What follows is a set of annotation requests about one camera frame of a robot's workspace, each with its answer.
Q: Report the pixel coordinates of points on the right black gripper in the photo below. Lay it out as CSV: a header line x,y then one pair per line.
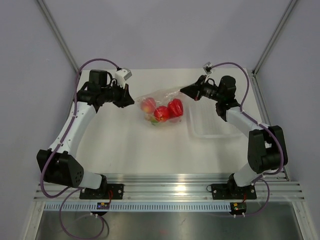
x,y
194,90

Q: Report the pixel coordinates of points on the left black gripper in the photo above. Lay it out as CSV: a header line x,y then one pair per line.
x,y
125,99

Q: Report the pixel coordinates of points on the pink toy peach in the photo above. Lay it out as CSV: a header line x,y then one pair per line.
x,y
148,105

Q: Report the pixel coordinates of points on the red toy pepper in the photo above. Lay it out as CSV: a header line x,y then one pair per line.
x,y
175,108

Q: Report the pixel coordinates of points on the white plastic food basket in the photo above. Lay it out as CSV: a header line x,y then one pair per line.
x,y
207,119

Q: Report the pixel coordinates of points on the clear zip top bag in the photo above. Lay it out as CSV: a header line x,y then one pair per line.
x,y
163,97

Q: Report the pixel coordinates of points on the yellow green toy mango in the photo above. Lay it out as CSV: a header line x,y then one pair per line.
x,y
153,121

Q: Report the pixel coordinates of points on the red toy tomato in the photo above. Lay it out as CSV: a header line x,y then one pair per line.
x,y
162,113

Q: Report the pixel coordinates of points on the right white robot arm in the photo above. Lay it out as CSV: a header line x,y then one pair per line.
x,y
266,154

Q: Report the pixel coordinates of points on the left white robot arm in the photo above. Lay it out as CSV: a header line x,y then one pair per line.
x,y
58,163

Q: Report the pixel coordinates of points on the left controller board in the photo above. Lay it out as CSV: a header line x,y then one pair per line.
x,y
103,206

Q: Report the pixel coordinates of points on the controller board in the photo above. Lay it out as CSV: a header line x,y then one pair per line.
x,y
103,206
238,207

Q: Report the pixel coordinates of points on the right controller board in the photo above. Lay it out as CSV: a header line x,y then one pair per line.
x,y
238,207

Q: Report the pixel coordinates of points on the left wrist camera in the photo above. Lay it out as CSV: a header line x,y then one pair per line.
x,y
121,76

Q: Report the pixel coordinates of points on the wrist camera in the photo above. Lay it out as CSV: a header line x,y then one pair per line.
x,y
121,76
208,68

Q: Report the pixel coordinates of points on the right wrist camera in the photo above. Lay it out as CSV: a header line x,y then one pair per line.
x,y
208,68

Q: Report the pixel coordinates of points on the aluminium mounting rail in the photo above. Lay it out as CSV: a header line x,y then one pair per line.
x,y
195,187

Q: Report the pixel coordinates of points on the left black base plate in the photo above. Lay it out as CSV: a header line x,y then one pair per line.
x,y
113,191

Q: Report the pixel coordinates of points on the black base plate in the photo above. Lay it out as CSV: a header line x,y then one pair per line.
x,y
113,191
221,191

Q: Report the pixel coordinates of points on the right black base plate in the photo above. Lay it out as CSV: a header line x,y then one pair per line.
x,y
221,191

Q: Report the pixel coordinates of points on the white slotted cable duct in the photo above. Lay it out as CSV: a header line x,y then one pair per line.
x,y
219,207

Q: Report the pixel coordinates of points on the left aluminium frame post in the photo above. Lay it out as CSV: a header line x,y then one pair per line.
x,y
51,22

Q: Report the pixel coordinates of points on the aluminium frame post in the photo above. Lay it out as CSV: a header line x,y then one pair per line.
x,y
281,24
51,22

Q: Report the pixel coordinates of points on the right aluminium frame post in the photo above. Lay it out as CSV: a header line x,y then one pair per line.
x,y
281,24

